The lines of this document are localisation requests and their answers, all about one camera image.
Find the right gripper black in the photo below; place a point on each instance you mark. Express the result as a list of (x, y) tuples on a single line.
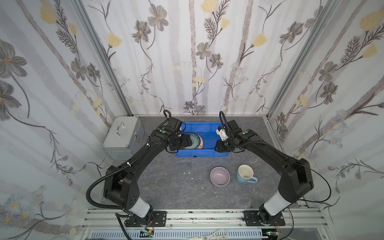
[(221, 145)]

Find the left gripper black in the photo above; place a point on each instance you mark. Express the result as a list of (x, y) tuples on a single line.
[(186, 141)]

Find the blue floral green plate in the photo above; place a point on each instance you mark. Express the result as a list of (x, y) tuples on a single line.
[(196, 142)]

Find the blue plastic bin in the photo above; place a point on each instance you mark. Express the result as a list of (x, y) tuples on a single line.
[(208, 132)]

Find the purple bowl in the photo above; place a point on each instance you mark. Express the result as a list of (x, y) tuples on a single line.
[(220, 176)]

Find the light blue mug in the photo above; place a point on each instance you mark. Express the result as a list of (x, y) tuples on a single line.
[(245, 174)]

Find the orange plate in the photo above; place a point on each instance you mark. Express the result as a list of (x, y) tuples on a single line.
[(202, 143)]

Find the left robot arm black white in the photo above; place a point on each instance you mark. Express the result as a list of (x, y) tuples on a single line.
[(121, 187)]

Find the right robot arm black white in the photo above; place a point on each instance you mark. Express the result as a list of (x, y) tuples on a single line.
[(296, 176)]

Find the grey metal first aid case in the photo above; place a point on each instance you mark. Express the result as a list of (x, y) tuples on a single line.
[(124, 138)]

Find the white scissors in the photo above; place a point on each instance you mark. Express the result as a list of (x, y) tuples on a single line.
[(219, 234)]

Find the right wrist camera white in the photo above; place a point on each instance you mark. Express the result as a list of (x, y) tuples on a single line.
[(221, 132)]

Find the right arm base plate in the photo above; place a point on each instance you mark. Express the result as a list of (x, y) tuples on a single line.
[(250, 218)]

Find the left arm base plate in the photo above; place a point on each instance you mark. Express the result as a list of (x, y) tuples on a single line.
[(152, 219)]

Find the aluminium rail frame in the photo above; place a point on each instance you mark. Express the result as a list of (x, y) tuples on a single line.
[(301, 224)]

